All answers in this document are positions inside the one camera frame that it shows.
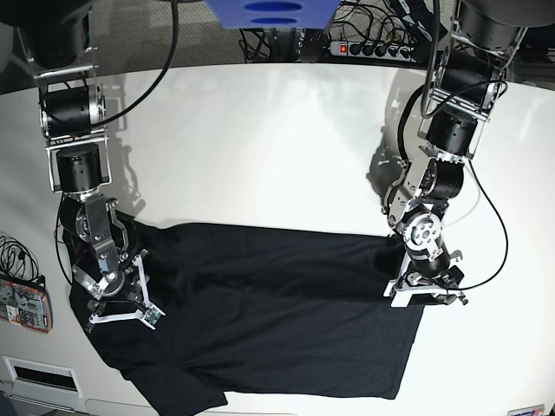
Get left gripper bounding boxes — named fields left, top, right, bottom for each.
left=403, top=244, right=467, bottom=303

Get sticker card at edge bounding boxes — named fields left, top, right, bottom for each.
left=506, top=404, right=545, bottom=416

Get black T-shirt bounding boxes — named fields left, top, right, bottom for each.
left=86, top=223, right=423, bottom=415

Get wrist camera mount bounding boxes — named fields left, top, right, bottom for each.
left=383, top=254, right=441, bottom=308
left=86, top=250, right=166, bottom=333

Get white power strip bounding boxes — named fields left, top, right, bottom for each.
left=328, top=41, right=415, bottom=62

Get black box under stool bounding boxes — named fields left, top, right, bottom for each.
left=297, top=29, right=328, bottom=63

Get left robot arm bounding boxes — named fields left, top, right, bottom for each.
left=382, top=1, right=554, bottom=308

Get orange printed pouch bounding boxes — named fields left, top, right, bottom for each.
left=1, top=276, right=53, bottom=334

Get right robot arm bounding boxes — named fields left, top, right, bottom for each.
left=1, top=1, right=162, bottom=322

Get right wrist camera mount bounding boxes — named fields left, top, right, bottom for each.
left=86, top=250, right=166, bottom=333

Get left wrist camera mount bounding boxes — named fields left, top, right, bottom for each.
left=383, top=254, right=441, bottom=308

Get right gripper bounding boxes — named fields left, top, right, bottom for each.
left=71, top=249, right=150, bottom=312

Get blue plastic stool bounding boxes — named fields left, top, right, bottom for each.
left=206, top=0, right=340, bottom=29

